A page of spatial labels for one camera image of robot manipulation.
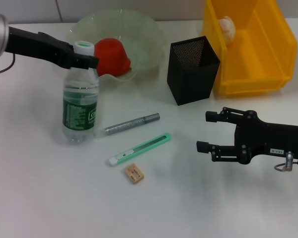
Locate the small wooden pencil sharpener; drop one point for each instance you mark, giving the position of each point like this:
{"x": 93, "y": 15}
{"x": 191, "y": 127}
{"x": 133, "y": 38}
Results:
{"x": 134, "y": 174}

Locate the grey marker pen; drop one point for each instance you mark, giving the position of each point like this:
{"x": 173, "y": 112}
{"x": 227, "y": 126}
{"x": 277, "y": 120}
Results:
{"x": 129, "y": 124}

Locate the black mesh pen holder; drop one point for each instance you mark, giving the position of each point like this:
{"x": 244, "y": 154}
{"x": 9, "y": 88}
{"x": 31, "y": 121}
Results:
{"x": 193, "y": 84}

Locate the yellow plastic bin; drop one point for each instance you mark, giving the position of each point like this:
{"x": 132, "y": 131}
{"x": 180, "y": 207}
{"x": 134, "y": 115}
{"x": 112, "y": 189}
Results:
{"x": 263, "y": 49}

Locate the clear bottle with green label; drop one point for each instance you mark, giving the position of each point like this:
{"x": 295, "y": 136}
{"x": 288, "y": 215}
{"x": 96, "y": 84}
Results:
{"x": 80, "y": 104}

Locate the white paper ball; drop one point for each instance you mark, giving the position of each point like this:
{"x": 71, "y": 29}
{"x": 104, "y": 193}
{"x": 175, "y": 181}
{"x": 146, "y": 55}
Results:
{"x": 227, "y": 29}

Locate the green glass fruit plate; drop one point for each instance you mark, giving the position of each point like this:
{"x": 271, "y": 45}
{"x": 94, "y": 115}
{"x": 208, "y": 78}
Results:
{"x": 144, "y": 37}

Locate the green utility knife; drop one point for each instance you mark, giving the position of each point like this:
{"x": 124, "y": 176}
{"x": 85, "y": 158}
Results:
{"x": 144, "y": 146}

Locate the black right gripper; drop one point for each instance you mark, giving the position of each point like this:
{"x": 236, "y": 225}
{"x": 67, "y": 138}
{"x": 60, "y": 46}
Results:
{"x": 263, "y": 138}

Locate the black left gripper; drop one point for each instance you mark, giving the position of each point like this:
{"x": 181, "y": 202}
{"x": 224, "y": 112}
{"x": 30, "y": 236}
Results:
{"x": 39, "y": 47}

